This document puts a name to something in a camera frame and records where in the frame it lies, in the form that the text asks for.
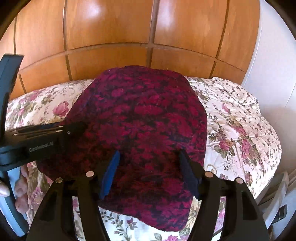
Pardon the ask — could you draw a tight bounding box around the wooden panelled wardrobe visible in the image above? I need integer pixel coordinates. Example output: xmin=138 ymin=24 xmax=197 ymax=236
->
xmin=1 ymin=0 xmax=260 ymax=98

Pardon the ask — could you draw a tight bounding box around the white radiator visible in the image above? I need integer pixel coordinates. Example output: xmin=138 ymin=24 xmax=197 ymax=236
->
xmin=258 ymin=170 xmax=295 ymax=235

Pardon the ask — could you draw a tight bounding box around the floral quilted bedspread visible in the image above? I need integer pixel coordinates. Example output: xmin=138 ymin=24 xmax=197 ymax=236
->
xmin=6 ymin=77 xmax=282 ymax=240

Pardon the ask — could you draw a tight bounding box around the burgundy floral knit garment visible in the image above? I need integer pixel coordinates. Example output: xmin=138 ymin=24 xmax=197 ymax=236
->
xmin=37 ymin=66 xmax=207 ymax=232

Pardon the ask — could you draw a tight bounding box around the person's left hand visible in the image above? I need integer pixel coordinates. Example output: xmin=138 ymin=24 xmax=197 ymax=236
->
xmin=0 ymin=164 xmax=30 ymax=215

